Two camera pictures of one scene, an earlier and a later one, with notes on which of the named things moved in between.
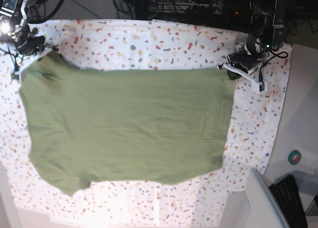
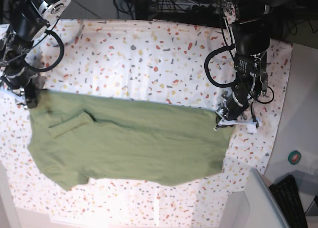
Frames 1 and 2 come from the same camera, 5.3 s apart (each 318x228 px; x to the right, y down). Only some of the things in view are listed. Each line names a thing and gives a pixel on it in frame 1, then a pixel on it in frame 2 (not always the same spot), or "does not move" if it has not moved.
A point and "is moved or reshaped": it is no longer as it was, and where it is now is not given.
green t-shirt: (145, 126) is moved or reshaped
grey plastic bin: (266, 210) does not move
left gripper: (30, 43) to (20, 80)
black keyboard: (285, 192) does not move
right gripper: (246, 62) to (233, 108)
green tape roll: (294, 157) does not move
